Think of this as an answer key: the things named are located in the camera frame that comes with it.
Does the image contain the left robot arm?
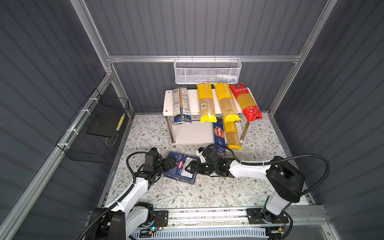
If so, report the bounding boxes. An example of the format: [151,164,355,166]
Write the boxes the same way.
[78,148,177,240]

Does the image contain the clear blue spaghetti bag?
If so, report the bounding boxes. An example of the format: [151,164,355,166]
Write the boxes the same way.
[173,87,192,126]

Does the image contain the yellow marker pen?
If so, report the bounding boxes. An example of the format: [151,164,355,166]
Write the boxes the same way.
[116,114,126,131]

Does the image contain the blue Barilla spaghetti box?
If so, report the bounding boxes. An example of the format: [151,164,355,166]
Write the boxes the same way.
[213,118,227,153]

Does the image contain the white two-tier shelf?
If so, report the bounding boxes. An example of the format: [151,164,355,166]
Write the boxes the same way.
[163,88,250,147]

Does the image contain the yellow Pastatime spaghetti bag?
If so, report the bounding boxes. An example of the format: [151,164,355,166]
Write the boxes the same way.
[224,121,242,150]

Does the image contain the black wire basket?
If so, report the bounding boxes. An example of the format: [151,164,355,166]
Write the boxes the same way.
[57,91,130,164]

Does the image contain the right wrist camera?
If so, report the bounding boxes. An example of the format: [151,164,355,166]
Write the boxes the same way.
[196,148,220,164]

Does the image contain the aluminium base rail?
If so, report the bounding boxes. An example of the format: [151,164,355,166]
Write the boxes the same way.
[86,205,328,232]

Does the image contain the white wire mesh basket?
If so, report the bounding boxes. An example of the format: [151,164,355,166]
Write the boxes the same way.
[174,57,242,85]

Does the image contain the pens in white basket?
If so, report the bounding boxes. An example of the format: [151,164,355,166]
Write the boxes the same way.
[197,74,238,84]

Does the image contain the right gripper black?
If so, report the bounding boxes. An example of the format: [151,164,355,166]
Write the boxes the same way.
[184,160,217,175]

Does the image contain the red spaghetti bag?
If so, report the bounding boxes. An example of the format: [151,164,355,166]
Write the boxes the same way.
[230,83,263,122]

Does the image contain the yellow spaghetti bag label up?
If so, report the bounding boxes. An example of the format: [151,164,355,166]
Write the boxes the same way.
[197,84,217,123]

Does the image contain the dark blue pasta box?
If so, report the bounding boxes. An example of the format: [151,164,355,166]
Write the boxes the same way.
[163,152,198,185]

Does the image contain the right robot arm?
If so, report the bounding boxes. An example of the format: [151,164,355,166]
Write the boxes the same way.
[186,144,331,223]

